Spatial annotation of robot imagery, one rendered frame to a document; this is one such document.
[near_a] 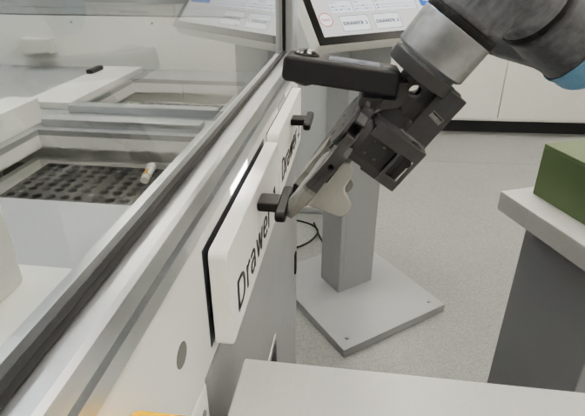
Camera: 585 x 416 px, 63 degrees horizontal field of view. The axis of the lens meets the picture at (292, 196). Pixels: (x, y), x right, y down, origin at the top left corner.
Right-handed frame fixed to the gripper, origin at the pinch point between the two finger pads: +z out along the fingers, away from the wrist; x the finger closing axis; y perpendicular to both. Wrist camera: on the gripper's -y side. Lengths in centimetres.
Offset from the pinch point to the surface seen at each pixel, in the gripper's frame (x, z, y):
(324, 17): 82, -7, -8
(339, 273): 96, 62, 49
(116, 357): -30.3, -0.5, -7.6
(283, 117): 25.7, 1.7, -4.7
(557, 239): 24, -9, 44
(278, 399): -15.0, 12.4, 9.2
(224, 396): -12.1, 19.5, 6.1
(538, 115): 299, -15, 156
